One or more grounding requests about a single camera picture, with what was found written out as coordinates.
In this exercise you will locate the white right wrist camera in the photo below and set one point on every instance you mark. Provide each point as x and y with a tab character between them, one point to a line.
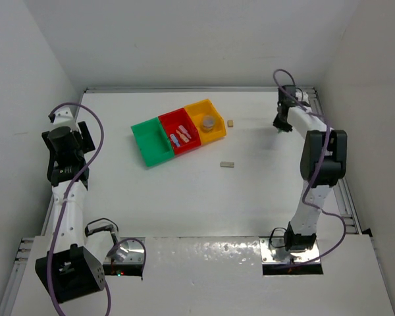
302	97

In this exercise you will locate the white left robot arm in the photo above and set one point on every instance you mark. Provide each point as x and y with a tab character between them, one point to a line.
74	265

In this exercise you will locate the metal base plate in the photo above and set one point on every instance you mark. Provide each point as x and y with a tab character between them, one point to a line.
273	252
130	251

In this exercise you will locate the pink marker pen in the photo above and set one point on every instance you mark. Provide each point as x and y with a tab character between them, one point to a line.
184	131

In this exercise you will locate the orange marker pen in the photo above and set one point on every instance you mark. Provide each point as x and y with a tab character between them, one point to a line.
182	136

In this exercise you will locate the aluminium frame rail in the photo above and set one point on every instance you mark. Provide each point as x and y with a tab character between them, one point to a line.
341	190

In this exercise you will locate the grey rectangular eraser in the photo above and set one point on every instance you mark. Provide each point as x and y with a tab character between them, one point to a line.
226	164

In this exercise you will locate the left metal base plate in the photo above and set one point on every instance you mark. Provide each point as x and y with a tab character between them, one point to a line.
130	251

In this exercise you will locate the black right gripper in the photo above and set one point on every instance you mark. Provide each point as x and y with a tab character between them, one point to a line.
279	124

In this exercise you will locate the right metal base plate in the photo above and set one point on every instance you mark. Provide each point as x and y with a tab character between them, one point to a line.
273	252

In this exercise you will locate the green plastic bin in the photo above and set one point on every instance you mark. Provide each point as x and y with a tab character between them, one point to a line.
153	142

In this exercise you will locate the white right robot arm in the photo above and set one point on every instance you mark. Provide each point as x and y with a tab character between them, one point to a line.
322	164

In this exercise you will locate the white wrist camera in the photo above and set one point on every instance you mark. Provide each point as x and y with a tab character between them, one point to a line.
63	117
302	97

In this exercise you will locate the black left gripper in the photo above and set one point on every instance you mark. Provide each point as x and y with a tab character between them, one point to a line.
67	174

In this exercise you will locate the blue marker pen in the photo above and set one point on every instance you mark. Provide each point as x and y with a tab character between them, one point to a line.
175	140

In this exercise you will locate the yellow plastic bin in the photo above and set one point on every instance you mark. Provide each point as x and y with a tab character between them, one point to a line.
197	111

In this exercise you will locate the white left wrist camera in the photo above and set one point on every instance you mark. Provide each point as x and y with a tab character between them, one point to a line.
63	117

